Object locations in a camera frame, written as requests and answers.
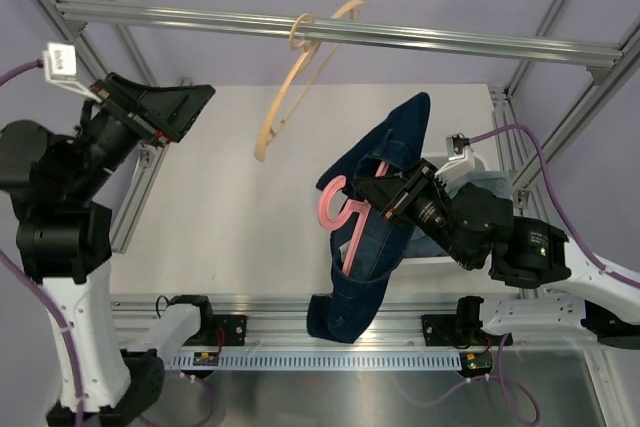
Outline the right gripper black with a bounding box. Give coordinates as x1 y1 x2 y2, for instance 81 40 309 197
355 158 478 269

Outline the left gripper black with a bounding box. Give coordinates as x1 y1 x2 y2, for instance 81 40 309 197
67 69 216 198

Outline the pink plastic hanger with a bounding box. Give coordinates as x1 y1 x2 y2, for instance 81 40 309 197
317 175 371 276

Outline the dark blue denim skirt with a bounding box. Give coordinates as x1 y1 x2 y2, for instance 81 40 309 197
306 92 431 344

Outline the beige plastic hanger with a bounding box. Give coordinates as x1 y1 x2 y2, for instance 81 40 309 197
252 0 372 163

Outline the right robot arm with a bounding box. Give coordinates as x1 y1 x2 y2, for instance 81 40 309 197
355 160 639 350

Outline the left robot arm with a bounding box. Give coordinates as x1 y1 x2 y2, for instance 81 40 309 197
1 73 216 426

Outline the white plastic basket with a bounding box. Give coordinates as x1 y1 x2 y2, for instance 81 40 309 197
399 151 494 278

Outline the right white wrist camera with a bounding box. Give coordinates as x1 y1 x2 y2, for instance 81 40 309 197
436 133 475 183

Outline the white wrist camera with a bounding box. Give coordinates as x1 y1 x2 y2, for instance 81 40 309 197
436 133 475 183
43 42 101 103

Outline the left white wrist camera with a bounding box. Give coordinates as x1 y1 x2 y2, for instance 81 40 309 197
43 42 101 103

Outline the aluminium hanging rail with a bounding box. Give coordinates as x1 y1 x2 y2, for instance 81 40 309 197
57 0 623 69

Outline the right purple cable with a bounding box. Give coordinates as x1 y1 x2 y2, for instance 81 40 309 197
394 124 640 421

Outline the purple cable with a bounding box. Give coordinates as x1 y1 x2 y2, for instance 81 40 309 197
394 124 640 421
0 60 216 427

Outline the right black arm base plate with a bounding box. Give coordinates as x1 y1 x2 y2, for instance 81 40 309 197
421 314 477 350

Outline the white slotted cable duct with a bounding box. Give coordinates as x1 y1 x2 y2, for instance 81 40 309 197
166 350 462 372

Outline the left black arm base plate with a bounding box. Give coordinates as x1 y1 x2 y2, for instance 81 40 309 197
198 314 247 347

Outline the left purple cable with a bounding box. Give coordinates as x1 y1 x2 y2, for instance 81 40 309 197
0 60 216 427

